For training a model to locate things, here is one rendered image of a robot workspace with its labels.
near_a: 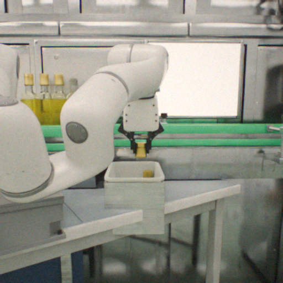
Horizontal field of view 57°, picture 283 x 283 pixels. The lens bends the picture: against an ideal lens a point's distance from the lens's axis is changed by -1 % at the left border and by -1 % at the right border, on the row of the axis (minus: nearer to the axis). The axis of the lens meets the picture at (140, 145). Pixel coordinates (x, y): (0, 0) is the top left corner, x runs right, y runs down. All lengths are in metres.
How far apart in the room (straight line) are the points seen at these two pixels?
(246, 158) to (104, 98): 0.78
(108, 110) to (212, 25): 0.92
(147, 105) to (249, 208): 0.86
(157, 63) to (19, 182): 0.34
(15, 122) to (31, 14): 1.00
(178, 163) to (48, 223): 0.58
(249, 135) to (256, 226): 0.54
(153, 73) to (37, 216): 0.38
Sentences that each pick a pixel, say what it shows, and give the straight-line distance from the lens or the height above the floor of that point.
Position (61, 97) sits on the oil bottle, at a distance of 1.05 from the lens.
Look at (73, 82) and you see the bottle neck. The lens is 1.05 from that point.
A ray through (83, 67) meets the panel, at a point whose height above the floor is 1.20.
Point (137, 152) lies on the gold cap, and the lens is 0.78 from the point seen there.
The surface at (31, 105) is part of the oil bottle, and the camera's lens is 1.08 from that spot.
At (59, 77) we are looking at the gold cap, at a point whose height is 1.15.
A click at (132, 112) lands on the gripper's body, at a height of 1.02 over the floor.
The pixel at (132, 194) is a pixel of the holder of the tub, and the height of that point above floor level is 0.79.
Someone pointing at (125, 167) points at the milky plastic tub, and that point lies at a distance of 0.94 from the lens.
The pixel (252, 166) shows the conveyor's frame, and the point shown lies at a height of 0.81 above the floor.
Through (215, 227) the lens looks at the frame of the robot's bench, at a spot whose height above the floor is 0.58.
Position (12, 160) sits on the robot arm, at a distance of 0.38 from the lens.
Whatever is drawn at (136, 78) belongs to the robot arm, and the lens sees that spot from 0.52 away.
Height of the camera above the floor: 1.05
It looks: 9 degrees down
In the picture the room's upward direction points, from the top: straight up
